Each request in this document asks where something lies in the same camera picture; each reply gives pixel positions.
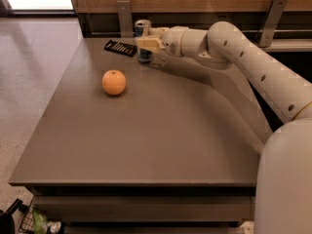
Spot black object on floor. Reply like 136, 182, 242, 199
0, 199, 22, 234

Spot right metal wall bracket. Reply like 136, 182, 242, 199
258, 0, 289, 48

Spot orange fruit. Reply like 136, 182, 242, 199
102, 69, 126, 96

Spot black rxbar chocolate wrapper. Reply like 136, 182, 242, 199
104, 40, 137, 58

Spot blue silver redbull can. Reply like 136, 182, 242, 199
135, 19, 152, 63

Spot left metal wall bracket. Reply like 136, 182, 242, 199
117, 0, 134, 38

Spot metal wall bracket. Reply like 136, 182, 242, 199
258, 0, 289, 48
117, 0, 134, 38

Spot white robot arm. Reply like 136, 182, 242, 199
136, 21, 312, 234

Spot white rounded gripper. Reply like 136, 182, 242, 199
136, 26, 188, 58

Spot wire basket with items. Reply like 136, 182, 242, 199
19, 205, 64, 234

